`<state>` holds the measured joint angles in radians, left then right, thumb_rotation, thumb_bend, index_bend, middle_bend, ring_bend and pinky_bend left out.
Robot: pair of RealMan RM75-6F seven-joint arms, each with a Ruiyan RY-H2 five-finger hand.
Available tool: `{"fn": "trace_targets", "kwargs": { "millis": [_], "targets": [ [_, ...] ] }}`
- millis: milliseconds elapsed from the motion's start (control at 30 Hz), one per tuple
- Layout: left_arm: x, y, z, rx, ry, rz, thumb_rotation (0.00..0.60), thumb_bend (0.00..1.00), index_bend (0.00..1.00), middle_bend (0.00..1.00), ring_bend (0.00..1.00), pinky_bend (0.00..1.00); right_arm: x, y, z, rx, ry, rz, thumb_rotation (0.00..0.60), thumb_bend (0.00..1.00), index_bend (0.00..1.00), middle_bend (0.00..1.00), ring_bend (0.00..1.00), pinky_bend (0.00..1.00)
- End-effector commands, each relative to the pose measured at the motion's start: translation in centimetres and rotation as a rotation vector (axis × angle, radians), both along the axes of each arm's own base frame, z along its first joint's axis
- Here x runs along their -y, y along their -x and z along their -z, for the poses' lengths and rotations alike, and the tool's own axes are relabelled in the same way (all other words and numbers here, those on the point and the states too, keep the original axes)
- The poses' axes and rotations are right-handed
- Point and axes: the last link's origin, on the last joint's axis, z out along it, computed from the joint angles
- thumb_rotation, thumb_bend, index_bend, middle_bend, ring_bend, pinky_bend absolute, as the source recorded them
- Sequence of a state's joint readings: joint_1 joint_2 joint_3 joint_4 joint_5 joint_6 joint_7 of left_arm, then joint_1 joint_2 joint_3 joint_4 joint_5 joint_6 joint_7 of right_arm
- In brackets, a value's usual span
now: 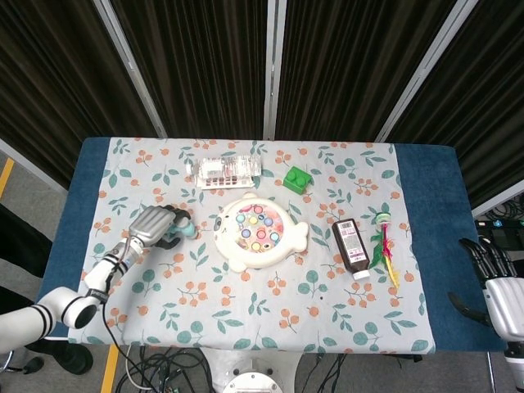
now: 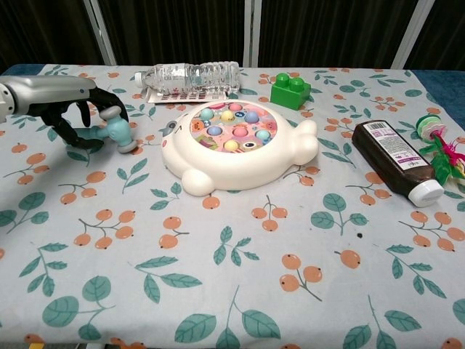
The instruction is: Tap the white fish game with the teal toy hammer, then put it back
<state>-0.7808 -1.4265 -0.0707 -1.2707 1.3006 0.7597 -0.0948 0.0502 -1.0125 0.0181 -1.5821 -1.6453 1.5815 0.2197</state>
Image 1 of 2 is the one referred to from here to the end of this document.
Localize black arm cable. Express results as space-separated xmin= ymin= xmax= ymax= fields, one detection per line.
xmin=85 ymin=239 xmax=165 ymax=393

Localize dark folding screen panels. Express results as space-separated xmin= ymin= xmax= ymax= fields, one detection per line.
xmin=0 ymin=0 xmax=524 ymax=218

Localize white paint palette card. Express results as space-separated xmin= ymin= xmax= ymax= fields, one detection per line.
xmin=195 ymin=174 xmax=255 ymax=190

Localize clear plastic water bottle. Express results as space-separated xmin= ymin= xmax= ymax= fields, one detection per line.
xmin=184 ymin=153 xmax=263 ymax=178

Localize white fish-shaped fishing toy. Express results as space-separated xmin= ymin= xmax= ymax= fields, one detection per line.
xmin=212 ymin=192 xmax=310 ymax=273

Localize green toy building block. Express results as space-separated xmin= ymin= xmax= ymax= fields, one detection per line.
xmin=282 ymin=165 xmax=312 ymax=195

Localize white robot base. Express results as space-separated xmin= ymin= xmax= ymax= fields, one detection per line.
xmin=202 ymin=346 xmax=304 ymax=393

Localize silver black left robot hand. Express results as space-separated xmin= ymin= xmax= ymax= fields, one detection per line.
xmin=127 ymin=204 xmax=193 ymax=251

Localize dark brown labelled bottle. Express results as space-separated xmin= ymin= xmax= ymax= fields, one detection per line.
xmin=331 ymin=218 xmax=372 ymax=282

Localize floral patterned tablecloth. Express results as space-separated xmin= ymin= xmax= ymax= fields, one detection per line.
xmin=67 ymin=137 xmax=436 ymax=355

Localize teal and white toy mallet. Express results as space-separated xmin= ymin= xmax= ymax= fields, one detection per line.
xmin=169 ymin=219 xmax=197 ymax=239

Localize black floor cables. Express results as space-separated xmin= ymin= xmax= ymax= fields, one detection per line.
xmin=114 ymin=346 xmax=214 ymax=393

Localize colourful feather shuttlecock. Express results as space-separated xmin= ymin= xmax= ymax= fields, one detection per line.
xmin=368 ymin=212 xmax=401 ymax=289

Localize blue table cover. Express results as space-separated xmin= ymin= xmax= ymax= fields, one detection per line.
xmin=25 ymin=137 xmax=507 ymax=353

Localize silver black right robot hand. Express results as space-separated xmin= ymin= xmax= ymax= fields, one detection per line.
xmin=447 ymin=237 xmax=524 ymax=340

